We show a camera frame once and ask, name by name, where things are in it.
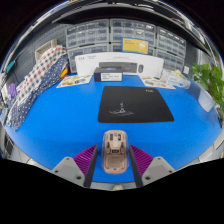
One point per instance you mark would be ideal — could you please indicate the navy white-dotted cloth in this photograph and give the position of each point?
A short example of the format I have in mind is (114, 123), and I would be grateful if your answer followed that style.
(53, 75)

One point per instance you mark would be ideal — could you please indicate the colourful sticker sheet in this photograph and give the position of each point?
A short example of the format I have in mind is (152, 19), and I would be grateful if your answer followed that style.
(156, 83)
(74, 81)

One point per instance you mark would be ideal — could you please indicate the long white keyboard box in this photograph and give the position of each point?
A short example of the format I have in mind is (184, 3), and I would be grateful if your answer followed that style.
(86, 63)

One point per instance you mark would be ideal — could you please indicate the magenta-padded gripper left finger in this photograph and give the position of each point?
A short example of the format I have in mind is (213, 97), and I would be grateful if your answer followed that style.
(71, 170)

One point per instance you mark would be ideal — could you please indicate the white wall socket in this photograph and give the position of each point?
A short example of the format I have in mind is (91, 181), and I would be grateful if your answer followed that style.
(186, 69)

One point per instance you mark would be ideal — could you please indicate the small black labelled box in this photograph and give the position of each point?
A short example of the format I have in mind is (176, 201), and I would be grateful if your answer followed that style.
(108, 75)

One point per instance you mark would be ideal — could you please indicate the green potted plant white pot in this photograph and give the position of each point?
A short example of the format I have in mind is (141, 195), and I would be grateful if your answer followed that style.
(210, 78)

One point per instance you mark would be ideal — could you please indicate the yellow card box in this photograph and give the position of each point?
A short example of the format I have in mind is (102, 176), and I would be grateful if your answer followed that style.
(135, 45)

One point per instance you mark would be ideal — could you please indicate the black mouse pad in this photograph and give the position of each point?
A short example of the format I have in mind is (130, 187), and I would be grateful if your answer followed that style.
(140, 106)

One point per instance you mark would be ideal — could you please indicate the dark wall shelf unit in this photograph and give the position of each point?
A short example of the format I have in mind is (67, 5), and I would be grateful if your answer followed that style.
(116, 11)

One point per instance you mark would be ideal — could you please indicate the red white checkered cloth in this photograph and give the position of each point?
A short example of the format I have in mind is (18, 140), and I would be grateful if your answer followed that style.
(43, 63)

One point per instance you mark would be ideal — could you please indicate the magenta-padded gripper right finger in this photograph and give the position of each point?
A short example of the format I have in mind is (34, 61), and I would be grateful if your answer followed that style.
(155, 170)

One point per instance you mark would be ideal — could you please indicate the white box with blue print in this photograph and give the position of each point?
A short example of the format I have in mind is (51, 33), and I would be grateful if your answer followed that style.
(176, 80)

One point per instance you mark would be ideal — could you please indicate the beige plastic basket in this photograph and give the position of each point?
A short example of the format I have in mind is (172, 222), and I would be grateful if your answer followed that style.
(45, 49)

